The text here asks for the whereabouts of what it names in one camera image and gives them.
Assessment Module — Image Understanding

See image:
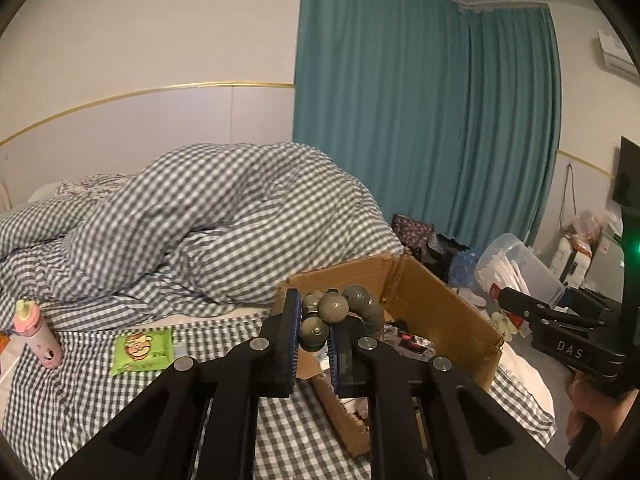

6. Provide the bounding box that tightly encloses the grey bead bracelet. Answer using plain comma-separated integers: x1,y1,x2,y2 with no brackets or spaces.
298,284,386,353

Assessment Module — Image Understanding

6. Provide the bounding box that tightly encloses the brown cardboard box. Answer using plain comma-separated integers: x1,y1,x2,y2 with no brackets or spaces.
272,252,503,458

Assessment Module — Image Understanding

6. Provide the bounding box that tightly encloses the white air conditioner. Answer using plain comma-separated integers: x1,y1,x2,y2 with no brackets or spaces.
597,27,640,83

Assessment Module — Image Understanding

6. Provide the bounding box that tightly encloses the floral patterned cloth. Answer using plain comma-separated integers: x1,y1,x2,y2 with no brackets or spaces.
55,174,136,198

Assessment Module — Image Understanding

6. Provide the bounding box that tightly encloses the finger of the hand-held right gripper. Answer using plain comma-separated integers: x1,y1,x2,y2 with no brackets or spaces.
497,286,602,330

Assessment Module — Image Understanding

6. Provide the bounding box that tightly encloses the grey checked bed sheet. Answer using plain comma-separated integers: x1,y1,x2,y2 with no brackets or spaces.
0,285,556,480

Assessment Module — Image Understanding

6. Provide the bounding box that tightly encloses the grey checked duvet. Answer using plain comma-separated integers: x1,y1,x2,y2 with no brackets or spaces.
0,142,405,306

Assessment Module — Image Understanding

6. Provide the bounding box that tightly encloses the blue plastic bag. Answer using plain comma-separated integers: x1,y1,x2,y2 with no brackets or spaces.
450,250,483,286

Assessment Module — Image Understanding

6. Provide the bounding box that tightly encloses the white appliance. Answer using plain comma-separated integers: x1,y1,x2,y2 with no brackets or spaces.
552,237,581,281

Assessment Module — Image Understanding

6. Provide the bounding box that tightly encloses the dark floral bag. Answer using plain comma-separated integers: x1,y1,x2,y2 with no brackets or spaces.
391,213,436,261

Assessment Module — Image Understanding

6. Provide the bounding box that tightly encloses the green snack bag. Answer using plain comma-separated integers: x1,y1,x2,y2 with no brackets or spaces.
110,327,175,377

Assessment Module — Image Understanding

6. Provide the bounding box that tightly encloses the person's right hand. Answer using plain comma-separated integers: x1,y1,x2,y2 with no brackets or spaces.
569,372,640,435

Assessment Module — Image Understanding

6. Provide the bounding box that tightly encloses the black wall television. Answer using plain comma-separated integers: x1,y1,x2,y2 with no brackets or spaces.
612,135,640,206

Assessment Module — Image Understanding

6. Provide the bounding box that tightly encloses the black wall cable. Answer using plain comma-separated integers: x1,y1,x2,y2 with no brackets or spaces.
560,162,576,231

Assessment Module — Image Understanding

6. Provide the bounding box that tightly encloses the clear cotton swab container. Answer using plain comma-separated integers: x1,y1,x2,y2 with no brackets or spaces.
475,233,568,311

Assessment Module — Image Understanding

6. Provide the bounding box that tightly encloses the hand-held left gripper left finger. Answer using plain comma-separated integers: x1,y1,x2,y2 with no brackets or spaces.
50,287,303,480

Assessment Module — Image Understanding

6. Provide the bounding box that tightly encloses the pink water bottle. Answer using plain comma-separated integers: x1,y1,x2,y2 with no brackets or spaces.
12,299,63,371

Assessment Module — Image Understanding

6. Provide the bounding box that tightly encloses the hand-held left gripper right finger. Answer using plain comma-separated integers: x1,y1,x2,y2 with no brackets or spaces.
327,317,571,480

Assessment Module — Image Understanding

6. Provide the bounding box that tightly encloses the teal curtain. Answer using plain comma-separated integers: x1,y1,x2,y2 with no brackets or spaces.
291,0,562,261

